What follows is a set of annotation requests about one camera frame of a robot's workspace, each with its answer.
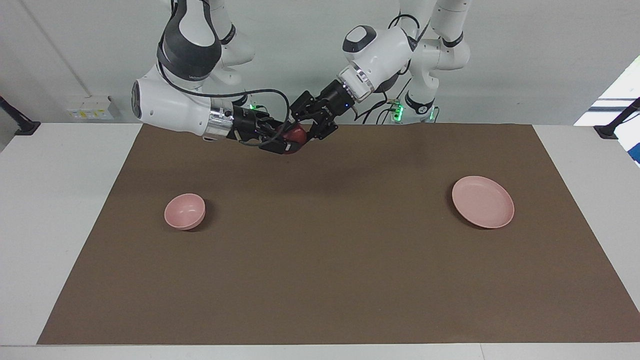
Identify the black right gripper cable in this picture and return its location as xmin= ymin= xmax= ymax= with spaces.
xmin=157 ymin=42 xmax=292 ymax=148

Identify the pink bowl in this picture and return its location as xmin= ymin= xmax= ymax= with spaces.
xmin=164 ymin=193 xmax=207 ymax=231

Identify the pink plate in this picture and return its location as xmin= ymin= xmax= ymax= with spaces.
xmin=451 ymin=175 xmax=515 ymax=229

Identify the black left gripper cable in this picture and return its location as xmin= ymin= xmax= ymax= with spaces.
xmin=350 ymin=14 xmax=423 ymax=123

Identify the brown table mat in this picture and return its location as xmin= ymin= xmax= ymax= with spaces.
xmin=37 ymin=123 xmax=640 ymax=346

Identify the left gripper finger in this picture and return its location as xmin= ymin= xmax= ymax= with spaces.
xmin=306 ymin=112 xmax=338 ymax=142
xmin=290 ymin=91 xmax=323 ymax=122

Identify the white wall socket box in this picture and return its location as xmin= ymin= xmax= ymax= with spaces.
xmin=66 ymin=96 xmax=115 ymax=121

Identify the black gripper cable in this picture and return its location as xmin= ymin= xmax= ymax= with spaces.
xmin=157 ymin=42 xmax=292 ymax=148
xmin=350 ymin=14 xmax=423 ymax=123

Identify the dark red apple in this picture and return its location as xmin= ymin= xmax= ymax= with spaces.
xmin=276 ymin=124 xmax=307 ymax=155

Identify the black arm base cable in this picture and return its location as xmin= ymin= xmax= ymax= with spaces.
xmin=361 ymin=97 xmax=401 ymax=125

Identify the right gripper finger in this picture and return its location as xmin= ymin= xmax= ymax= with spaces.
xmin=265 ymin=117 xmax=293 ymax=136
xmin=257 ymin=137 xmax=303 ymax=155

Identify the black clamp mount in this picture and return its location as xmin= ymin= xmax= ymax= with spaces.
xmin=594 ymin=97 xmax=640 ymax=140
xmin=0 ymin=96 xmax=42 ymax=137

